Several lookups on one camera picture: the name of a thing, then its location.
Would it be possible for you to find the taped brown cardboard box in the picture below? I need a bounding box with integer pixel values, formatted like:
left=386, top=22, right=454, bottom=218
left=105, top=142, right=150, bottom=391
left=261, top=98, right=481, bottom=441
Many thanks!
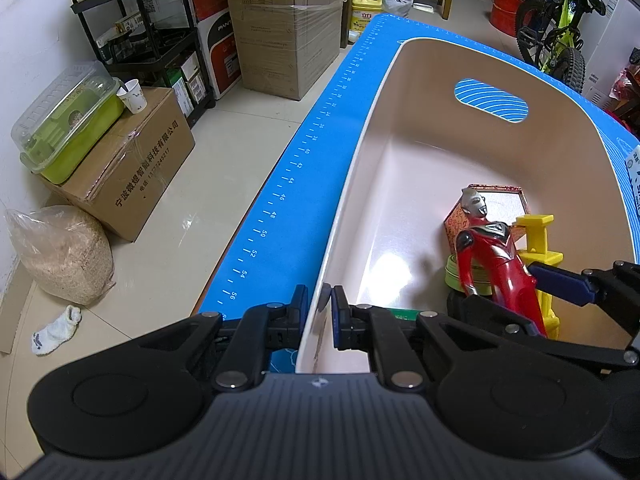
left=235, top=2, right=347, bottom=101

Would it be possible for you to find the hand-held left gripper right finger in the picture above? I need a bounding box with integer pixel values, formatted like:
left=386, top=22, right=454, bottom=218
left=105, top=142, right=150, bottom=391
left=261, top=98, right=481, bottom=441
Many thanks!
left=331, top=284, right=501, bottom=392

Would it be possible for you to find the green round tin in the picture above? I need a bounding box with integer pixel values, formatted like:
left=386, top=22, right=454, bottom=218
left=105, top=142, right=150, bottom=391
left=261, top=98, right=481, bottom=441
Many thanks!
left=444, top=252, right=496, bottom=292

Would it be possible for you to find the white appliance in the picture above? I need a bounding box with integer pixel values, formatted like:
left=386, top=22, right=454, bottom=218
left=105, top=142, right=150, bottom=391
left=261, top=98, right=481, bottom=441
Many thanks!
left=575, top=0, right=640, bottom=111

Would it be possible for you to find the printed brown cardboard box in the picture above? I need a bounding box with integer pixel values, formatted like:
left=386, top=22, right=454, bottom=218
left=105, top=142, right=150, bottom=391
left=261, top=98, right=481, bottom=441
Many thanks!
left=42, top=86, right=197, bottom=243

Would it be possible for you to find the black metal rack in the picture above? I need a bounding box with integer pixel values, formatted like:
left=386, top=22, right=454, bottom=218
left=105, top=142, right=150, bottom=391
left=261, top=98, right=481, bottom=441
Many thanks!
left=70, top=0, right=216, bottom=128

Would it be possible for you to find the green white carton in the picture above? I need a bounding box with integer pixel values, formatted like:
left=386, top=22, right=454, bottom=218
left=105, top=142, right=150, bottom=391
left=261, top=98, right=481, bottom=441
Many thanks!
left=167, top=52, right=210, bottom=116

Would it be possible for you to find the clear bag of grain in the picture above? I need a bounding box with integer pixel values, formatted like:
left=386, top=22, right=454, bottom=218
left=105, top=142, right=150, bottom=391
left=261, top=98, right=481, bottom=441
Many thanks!
left=4, top=205, right=117, bottom=307

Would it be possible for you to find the red silver hero figure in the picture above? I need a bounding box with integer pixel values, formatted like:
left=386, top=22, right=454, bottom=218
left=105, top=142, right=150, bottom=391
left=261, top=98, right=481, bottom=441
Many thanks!
left=455, top=186, right=548, bottom=336

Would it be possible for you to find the red bucket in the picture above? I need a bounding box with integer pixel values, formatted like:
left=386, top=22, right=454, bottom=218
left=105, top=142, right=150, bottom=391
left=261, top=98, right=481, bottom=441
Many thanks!
left=489, top=0, right=532, bottom=38

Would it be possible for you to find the blue silicone mat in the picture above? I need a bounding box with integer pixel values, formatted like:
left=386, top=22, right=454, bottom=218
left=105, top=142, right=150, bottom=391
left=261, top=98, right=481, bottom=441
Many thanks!
left=192, top=14, right=640, bottom=376

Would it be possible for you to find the red floral gift box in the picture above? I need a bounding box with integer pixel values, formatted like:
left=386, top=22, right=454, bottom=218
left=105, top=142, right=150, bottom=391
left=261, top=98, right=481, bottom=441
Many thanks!
left=444, top=185, right=532, bottom=261

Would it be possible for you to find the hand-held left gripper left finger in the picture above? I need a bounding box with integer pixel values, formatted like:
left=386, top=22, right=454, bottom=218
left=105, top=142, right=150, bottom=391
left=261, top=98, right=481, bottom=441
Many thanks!
left=132, top=284, right=310, bottom=393

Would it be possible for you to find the white paper cup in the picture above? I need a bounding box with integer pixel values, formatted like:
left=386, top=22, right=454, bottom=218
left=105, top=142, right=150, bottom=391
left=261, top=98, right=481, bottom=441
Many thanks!
left=116, top=79, right=147, bottom=114

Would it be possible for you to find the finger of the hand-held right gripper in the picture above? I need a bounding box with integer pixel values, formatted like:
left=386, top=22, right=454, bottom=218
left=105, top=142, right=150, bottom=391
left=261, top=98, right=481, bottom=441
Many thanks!
left=527, top=259, right=640, bottom=341
left=446, top=290, right=640, bottom=368

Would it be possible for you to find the green black bicycle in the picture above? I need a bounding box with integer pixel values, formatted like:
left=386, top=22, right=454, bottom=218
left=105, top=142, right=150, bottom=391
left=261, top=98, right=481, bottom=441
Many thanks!
left=515, top=0, right=608, bottom=96

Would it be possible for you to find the white sock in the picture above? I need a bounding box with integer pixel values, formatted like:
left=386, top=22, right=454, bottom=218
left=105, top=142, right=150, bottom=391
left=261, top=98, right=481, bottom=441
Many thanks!
left=31, top=305, right=82, bottom=357

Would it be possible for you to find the yellow plastic toy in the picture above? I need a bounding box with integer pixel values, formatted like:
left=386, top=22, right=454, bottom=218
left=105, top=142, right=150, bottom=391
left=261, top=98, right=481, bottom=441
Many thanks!
left=514, top=214, right=565, bottom=338

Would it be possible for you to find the white red appliance carton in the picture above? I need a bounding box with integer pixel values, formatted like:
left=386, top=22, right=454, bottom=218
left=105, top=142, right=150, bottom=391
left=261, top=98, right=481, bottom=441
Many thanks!
left=196, top=17, right=242, bottom=102

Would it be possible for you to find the red gift bag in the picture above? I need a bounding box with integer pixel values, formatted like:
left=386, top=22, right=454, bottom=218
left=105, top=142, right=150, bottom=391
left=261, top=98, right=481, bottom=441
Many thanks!
left=607, top=47, right=640, bottom=131

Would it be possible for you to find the yellow plastic jug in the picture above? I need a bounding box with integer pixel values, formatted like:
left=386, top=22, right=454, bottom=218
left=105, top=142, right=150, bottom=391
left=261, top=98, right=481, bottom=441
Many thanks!
left=350, top=0, right=385, bottom=31

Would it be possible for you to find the green container with clear lid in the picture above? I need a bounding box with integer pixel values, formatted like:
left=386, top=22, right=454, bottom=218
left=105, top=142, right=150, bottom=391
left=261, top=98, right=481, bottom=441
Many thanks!
left=11, top=60, right=126, bottom=185

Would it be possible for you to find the beige plastic bin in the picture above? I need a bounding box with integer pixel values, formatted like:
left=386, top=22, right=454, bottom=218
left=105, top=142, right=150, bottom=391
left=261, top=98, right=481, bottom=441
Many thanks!
left=295, top=37, right=640, bottom=376

